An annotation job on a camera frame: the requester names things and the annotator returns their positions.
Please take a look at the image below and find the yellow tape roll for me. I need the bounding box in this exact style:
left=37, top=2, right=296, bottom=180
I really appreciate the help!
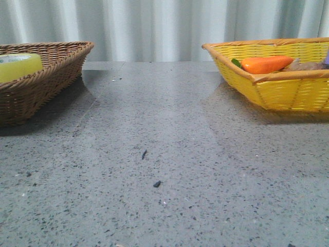
left=1, top=53, right=43, bottom=83

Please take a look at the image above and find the white curtain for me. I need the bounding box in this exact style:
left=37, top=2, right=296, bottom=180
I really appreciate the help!
left=1, top=1, right=328, bottom=62

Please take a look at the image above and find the orange toy carrot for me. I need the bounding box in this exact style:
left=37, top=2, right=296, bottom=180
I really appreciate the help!
left=231, top=56, right=294, bottom=74

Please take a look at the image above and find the brown object in basket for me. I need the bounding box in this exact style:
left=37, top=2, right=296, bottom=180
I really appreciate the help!
left=282, top=58, right=328, bottom=72

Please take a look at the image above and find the brown wicker basket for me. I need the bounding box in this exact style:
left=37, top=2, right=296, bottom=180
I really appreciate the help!
left=1, top=41, right=94, bottom=127

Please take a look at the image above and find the yellow wicker basket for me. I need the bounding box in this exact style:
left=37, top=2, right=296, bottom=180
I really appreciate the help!
left=202, top=37, right=328, bottom=112

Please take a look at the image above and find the purple object in basket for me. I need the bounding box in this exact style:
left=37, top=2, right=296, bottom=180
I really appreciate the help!
left=323, top=51, right=329, bottom=65

